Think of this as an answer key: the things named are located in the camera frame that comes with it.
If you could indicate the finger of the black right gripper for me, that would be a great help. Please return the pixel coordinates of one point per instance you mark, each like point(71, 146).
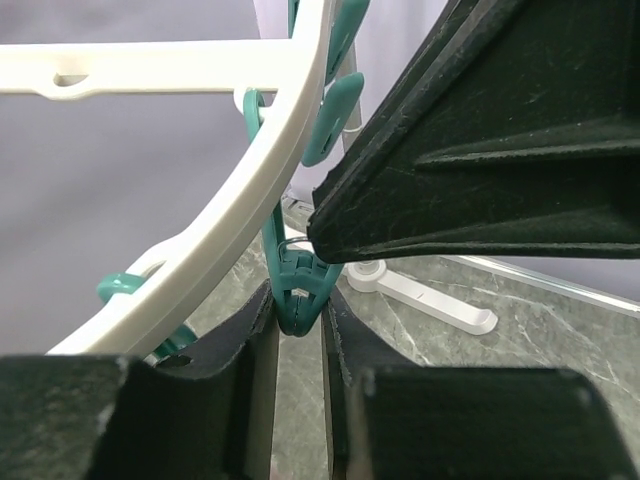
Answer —
point(513, 131)

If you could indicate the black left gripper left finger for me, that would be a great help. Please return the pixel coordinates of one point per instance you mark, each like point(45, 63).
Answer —
point(204, 412)

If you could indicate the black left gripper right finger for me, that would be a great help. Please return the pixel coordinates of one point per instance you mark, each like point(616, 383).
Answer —
point(389, 418)

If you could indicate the white oval clip hanger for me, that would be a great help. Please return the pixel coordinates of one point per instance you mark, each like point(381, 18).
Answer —
point(87, 186)

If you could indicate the white rack foot right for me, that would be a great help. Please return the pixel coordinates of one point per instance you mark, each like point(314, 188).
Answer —
point(376, 277)

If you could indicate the silver clothes rack frame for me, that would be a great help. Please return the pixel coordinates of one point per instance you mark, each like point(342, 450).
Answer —
point(353, 124)

